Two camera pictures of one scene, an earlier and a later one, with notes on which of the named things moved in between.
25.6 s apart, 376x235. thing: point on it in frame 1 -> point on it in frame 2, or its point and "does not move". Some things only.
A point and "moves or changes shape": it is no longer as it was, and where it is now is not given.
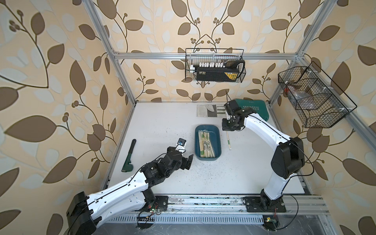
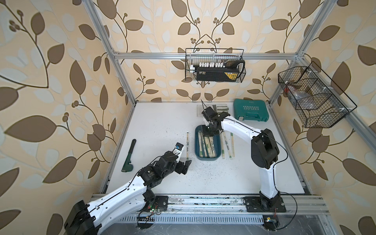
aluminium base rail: x=197 y=204 does not move
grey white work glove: x=210 y=110 does not move
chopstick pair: x=228 y=141 moves or changes shape
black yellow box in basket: x=230 y=72 does not move
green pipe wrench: x=127 y=167 does not move
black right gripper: x=224 y=127 -> x=205 y=133
